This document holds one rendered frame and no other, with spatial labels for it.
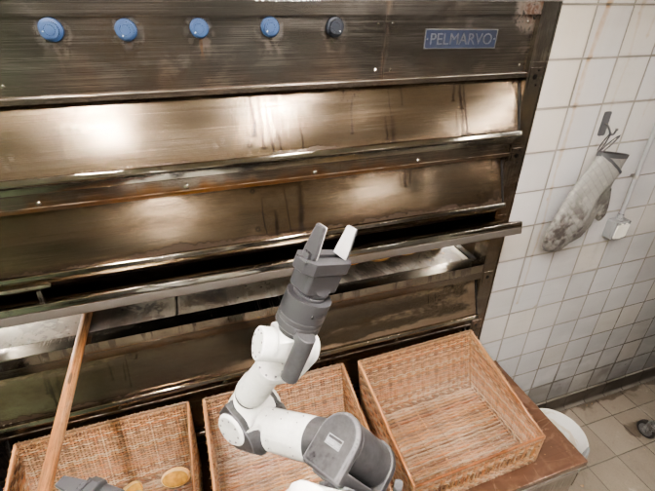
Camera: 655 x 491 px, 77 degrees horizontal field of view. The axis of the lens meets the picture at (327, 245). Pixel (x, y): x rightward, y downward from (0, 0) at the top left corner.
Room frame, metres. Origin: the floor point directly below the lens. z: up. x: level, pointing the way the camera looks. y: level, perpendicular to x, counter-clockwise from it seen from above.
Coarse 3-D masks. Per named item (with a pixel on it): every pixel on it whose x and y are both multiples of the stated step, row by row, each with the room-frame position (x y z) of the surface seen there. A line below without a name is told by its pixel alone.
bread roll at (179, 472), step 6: (174, 468) 0.87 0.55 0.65; (180, 468) 0.87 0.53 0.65; (168, 474) 0.85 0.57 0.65; (174, 474) 0.85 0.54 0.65; (180, 474) 0.85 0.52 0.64; (186, 474) 0.86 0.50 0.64; (162, 480) 0.84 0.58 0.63; (168, 480) 0.84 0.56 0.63; (174, 480) 0.84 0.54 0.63; (180, 480) 0.84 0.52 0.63; (186, 480) 0.85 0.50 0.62; (168, 486) 0.83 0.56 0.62; (174, 486) 0.83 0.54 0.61
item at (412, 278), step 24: (456, 264) 1.40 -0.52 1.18; (480, 264) 1.40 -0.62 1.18; (336, 288) 1.24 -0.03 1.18; (360, 288) 1.24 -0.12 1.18; (384, 288) 1.26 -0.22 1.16; (216, 312) 1.10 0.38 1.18; (240, 312) 1.10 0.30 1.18; (264, 312) 1.12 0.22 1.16; (72, 336) 0.98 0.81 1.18; (96, 336) 0.98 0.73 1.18; (120, 336) 0.98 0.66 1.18; (144, 336) 1.00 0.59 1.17; (168, 336) 1.02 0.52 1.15; (0, 360) 0.88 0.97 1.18; (24, 360) 0.89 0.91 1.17; (48, 360) 0.91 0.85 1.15
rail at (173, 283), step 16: (496, 224) 1.25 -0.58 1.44; (512, 224) 1.25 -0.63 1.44; (416, 240) 1.14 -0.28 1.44; (432, 240) 1.15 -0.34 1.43; (224, 272) 0.95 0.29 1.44; (240, 272) 0.96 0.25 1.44; (256, 272) 0.97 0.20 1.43; (128, 288) 0.88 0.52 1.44; (144, 288) 0.88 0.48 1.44; (160, 288) 0.89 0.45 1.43; (32, 304) 0.81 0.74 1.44; (48, 304) 0.81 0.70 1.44; (64, 304) 0.82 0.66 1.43; (80, 304) 0.83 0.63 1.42
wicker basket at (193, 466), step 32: (128, 416) 0.93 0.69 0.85; (160, 416) 0.96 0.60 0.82; (32, 448) 0.84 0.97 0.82; (64, 448) 0.85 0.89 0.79; (96, 448) 0.88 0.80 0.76; (128, 448) 0.89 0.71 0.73; (160, 448) 0.92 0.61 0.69; (192, 448) 0.85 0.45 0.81; (32, 480) 0.79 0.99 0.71; (128, 480) 0.86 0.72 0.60; (160, 480) 0.86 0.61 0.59; (192, 480) 0.75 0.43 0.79
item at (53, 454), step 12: (84, 324) 1.00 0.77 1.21; (84, 336) 0.95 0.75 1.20; (84, 348) 0.91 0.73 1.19; (72, 360) 0.85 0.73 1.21; (72, 372) 0.81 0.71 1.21; (72, 384) 0.77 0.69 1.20; (60, 396) 0.73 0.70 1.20; (72, 396) 0.74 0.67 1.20; (60, 408) 0.69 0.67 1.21; (60, 420) 0.65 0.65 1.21; (60, 432) 0.62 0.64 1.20; (48, 444) 0.59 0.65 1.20; (60, 444) 0.60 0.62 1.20; (48, 456) 0.56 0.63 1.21; (48, 468) 0.53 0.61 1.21; (48, 480) 0.51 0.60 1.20
